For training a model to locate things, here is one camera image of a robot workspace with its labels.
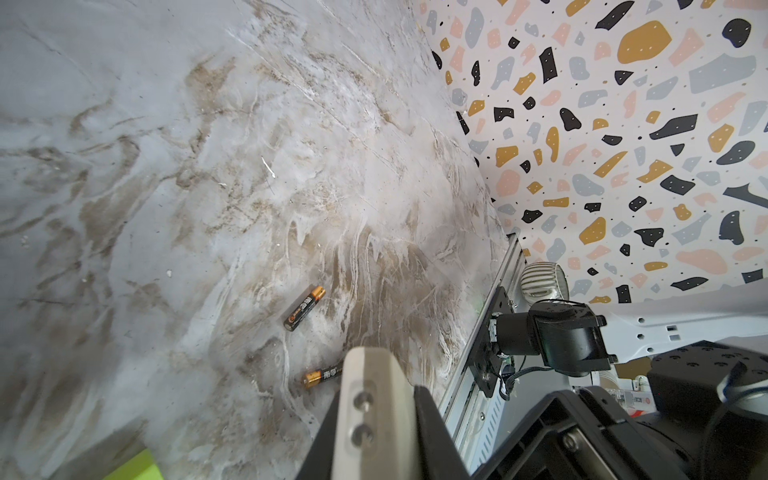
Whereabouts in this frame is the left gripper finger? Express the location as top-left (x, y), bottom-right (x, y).
top-left (331, 347), bottom-right (420, 479)

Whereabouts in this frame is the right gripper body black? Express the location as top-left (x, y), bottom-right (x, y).
top-left (473, 341), bottom-right (767, 479)

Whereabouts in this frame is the AAA battery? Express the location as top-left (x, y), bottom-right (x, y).
top-left (283, 286), bottom-right (326, 332)
top-left (302, 362), bottom-right (343, 389)

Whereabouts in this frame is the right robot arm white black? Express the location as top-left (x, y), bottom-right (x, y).
top-left (476, 294), bottom-right (767, 479)

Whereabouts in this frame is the grey ribbed fan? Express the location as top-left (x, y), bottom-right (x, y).
top-left (519, 262), bottom-right (570, 304)

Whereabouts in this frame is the green cube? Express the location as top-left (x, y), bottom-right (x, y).
top-left (104, 449), bottom-right (164, 480)

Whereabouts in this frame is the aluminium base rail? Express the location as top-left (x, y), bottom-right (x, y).
top-left (438, 234), bottom-right (527, 473)

